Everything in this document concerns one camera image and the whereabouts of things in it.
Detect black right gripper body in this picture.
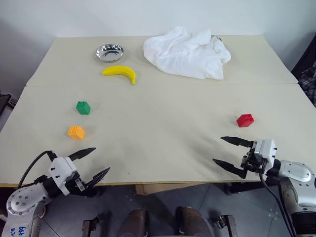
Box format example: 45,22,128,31
240,147,269,175

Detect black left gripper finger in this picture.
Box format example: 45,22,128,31
68,147,97,163
84,167,111,193

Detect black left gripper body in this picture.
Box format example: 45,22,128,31
65,172,102,198

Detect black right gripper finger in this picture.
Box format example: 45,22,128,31
220,136,255,149
212,158,248,180

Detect yellow toy block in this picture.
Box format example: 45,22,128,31
67,125,86,141

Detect red toy block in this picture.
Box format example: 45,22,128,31
236,113,255,128

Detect green toy block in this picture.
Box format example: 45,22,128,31
75,100,92,116

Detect dark rounded brown shape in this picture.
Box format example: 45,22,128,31
121,208,150,237
174,206,216,237

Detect yellow toy banana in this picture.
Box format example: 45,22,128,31
101,65,137,86

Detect black equipment beside table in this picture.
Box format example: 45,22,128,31
0,91,18,117

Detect dark chair with plaid cloth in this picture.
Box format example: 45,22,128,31
290,31,316,107

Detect white crumpled cloth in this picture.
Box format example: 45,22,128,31
143,26,233,81

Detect steel bowl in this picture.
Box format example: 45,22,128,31
93,43,125,63

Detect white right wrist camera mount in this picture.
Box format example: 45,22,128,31
253,138,278,168

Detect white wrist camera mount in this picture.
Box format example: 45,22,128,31
253,138,278,168
47,156,81,196

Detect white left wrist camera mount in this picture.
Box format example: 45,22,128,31
47,156,81,196

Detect dark metal table bracket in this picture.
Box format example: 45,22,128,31
82,212,112,237
209,213,238,237

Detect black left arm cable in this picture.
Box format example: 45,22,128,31
18,150,59,191

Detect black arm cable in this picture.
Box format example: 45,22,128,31
18,150,59,191
259,170,297,237

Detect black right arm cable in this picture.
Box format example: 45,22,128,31
259,170,297,237

